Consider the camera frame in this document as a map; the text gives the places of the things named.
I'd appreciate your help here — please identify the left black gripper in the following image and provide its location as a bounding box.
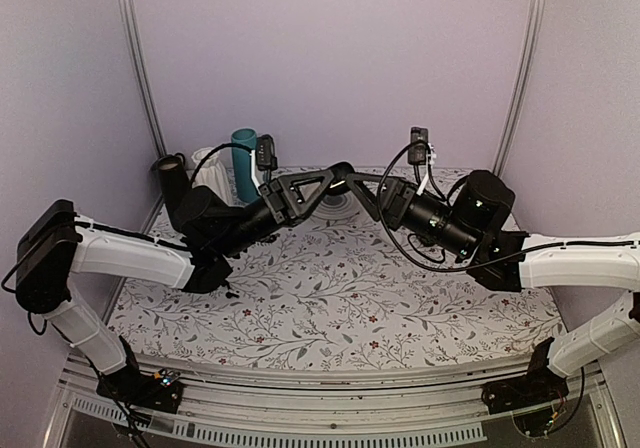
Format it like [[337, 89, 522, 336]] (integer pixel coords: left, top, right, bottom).
[[215, 169, 337, 260]]

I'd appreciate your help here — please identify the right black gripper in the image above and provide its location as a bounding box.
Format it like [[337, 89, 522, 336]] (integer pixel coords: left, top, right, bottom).
[[344, 173, 478, 260]]

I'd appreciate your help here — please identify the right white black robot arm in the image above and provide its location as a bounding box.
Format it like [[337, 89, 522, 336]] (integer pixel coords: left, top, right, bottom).
[[346, 170, 639, 404]]

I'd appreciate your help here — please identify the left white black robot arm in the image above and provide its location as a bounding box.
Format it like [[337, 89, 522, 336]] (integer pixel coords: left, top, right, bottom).
[[7, 162, 354, 402]]

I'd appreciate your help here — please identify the spiral patterned plate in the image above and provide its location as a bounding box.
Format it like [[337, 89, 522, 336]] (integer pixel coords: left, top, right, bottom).
[[313, 192, 360, 221]]

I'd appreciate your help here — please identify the teal vase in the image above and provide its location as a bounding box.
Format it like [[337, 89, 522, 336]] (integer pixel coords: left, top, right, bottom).
[[231, 127, 258, 203]]

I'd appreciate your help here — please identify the floral tablecloth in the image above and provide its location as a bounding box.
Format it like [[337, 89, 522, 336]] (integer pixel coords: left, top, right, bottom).
[[108, 207, 564, 371]]

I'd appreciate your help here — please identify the white ribbed vase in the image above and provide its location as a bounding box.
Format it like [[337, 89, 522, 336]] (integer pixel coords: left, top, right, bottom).
[[195, 152, 233, 205]]

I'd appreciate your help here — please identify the black cylinder vase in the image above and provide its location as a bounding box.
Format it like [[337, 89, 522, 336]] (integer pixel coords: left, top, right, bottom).
[[154, 154, 191, 231]]

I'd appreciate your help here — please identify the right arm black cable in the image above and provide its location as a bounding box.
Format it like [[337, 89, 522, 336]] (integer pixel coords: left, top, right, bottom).
[[375, 140, 531, 273]]

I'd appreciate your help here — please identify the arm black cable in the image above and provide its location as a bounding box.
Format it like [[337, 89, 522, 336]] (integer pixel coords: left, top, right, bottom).
[[375, 140, 531, 273], [187, 140, 261, 187]]

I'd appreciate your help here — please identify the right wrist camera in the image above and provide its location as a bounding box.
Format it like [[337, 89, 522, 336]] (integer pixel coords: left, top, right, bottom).
[[407, 127, 435, 194]]

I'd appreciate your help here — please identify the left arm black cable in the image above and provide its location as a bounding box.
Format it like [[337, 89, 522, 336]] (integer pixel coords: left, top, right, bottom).
[[187, 140, 261, 187]]

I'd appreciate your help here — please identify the aluminium front rail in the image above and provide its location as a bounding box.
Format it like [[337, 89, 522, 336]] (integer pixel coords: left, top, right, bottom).
[[43, 356, 627, 447]]

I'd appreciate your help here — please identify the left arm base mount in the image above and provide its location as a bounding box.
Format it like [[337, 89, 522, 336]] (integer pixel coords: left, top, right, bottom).
[[96, 367, 184, 414]]

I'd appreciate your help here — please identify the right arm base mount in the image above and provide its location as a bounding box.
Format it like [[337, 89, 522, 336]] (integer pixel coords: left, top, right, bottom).
[[481, 374, 569, 438]]

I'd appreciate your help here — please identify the right aluminium frame post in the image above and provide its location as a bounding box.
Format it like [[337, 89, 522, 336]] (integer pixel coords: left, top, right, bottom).
[[492, 0, 546, 177]]

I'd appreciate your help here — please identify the aluminium frame post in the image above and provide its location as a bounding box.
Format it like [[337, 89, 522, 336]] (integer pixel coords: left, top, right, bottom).
[[492, 0, 546, 177], [112, 0, 169, 157]]

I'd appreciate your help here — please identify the left aluminium frame post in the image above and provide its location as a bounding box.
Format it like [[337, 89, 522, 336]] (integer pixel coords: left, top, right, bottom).
[[112, 0, 169, 157]]

